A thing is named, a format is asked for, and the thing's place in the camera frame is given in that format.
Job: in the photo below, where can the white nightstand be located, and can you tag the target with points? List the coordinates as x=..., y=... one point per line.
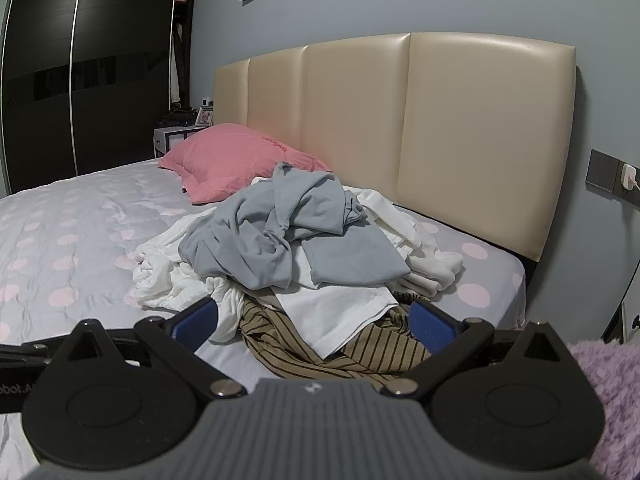
x=172, y=140

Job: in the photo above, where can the pink pillow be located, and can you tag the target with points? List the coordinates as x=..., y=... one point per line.
x=225, y=160

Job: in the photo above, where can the beige padded headboard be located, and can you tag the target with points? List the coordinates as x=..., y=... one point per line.
x=450, y=135

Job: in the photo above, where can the white crinkled garment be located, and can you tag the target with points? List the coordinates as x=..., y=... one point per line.
x=165, y=280

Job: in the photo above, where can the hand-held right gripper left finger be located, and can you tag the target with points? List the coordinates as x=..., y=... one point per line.
x=192, y=324

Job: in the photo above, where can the black wardrobe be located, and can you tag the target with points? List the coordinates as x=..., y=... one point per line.
x=75, y=60

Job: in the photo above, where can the brown striped garment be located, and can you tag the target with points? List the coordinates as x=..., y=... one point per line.
x=285, y=345

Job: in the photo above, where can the black bag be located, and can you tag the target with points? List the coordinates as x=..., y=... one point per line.
x=177, y=117

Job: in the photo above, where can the grey bed with pink dots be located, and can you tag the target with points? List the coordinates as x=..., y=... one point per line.
x=75, y=240

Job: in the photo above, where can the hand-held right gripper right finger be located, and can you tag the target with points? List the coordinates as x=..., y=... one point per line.
x=429, y=327

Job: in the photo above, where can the small picture frame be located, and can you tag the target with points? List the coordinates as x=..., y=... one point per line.
x=205, y=116

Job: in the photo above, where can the hanging white garment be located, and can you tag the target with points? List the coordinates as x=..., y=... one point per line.
x=176, y=65

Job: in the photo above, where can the white ribbed garment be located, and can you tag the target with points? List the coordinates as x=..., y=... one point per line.
x=430, y=265

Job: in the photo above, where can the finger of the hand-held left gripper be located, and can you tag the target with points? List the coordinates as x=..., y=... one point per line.
x=20, y=351

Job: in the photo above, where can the purple fluffy cloth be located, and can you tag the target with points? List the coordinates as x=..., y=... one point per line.
x=612, y=400

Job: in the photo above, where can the white cotton shirt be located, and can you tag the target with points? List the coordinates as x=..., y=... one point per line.
x=330, y=315

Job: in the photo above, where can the grey long-sleeve shirt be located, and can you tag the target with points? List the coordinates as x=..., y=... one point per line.
x=240, y=240

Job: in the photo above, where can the white charger plug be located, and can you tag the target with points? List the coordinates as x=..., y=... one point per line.
x=627, y=176

